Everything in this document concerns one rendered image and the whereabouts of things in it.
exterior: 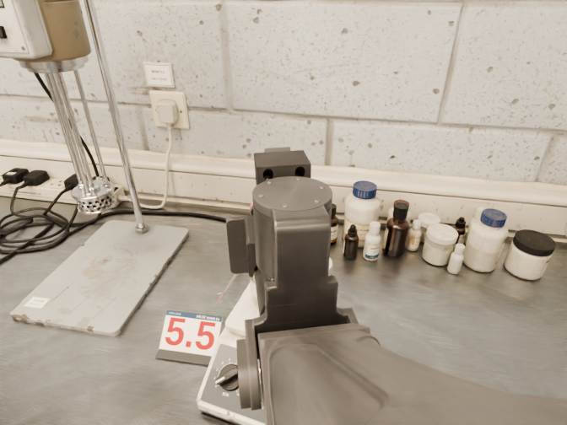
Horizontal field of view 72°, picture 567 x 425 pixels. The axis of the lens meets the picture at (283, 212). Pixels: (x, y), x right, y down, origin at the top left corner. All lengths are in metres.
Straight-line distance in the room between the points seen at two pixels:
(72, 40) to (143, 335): 0.44
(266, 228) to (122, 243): 0.64
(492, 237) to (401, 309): 0.22
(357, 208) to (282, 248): 0.54
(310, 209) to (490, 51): 0.66
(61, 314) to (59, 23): 0.45
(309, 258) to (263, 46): 0.65
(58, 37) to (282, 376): 0.54
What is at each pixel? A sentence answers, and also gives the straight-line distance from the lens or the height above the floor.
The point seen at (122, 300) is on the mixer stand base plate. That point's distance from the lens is 0.74.
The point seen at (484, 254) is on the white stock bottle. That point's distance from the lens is 0.82.
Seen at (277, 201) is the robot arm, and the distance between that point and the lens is 0.26.
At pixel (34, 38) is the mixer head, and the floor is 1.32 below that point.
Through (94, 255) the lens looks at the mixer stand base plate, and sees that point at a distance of 0.87.
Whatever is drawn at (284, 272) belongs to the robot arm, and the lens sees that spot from 0.26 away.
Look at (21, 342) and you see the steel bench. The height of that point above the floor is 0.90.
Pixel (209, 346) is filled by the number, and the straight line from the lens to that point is 0.63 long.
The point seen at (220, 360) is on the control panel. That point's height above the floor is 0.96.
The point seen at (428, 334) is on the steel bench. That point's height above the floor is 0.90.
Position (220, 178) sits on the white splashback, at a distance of 0.93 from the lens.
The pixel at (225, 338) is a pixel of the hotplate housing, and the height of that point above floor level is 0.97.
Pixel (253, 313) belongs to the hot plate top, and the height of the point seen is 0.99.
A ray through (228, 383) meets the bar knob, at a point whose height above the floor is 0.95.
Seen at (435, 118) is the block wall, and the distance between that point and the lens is 0.87.
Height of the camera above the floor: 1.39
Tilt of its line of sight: 32 degrees down
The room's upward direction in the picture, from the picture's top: straight up
